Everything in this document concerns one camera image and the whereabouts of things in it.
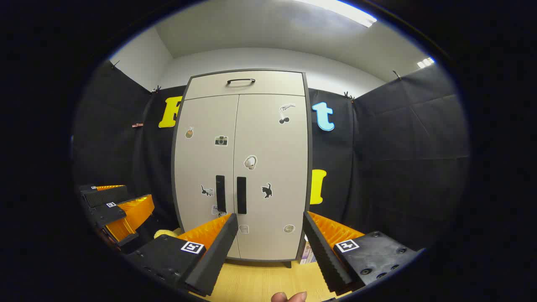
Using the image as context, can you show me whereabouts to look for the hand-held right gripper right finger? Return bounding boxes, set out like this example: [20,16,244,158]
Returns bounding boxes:
[303,211,420,296]

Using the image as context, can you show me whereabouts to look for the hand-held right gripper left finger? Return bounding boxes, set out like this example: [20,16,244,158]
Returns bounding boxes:
[124,213,239,297]

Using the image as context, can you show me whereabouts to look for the double-door shoe cabinet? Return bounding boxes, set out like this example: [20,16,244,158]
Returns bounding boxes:
[171,69,313,269]

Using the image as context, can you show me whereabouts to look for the cabinet door with camera sticker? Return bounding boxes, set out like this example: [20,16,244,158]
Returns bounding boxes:
[173,95,240,258]

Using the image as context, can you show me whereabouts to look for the cabinet door with headphone sticker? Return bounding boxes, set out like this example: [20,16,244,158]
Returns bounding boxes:
[233,94,310,261]

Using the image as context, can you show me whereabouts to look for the white purple box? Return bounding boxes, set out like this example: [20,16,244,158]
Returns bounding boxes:
[300,241,317,265]

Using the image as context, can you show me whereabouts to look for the yellow plush toy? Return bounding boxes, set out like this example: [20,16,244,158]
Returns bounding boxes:
[154,229,185,240]

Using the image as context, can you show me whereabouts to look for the black backdrop cloth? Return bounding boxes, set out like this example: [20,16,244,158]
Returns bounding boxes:
[71,61,470,252]

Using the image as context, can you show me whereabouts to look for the long ceiling light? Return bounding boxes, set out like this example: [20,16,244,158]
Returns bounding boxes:
[294,0,377,28]

